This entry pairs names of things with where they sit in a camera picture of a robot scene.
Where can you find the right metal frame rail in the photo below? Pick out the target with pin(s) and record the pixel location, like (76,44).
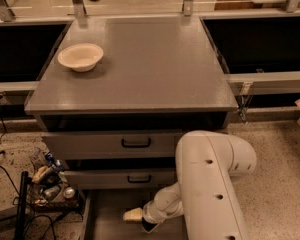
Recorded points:
(264,83)

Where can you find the grey drawer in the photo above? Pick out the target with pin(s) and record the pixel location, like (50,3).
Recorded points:
(103,218)
(120,179)
(112,144)

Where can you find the grey top drawer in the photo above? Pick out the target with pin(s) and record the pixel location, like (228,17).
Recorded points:
(112,144)

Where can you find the white paper bowl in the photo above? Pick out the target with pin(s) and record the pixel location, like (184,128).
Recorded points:
(81,57)

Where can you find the black metal stand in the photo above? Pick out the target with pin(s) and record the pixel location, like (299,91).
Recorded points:
(21,207)

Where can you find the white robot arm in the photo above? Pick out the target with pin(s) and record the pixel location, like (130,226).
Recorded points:
(206,164)

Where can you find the grey bottom drawer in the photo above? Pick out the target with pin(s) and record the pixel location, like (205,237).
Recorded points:
(103,218)

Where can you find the left metal frame rail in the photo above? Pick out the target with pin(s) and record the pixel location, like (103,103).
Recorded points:
(15,93)

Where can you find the grey middle drawer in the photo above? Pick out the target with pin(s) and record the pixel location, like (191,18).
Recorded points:
(120,179)

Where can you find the metal frame rail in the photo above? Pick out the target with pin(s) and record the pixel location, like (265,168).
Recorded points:
(264,83)
(15,93)

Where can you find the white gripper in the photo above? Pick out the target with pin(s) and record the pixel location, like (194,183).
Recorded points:
(151,212)

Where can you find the grey drawer cabinet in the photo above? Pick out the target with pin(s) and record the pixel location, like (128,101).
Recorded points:
(157,74)

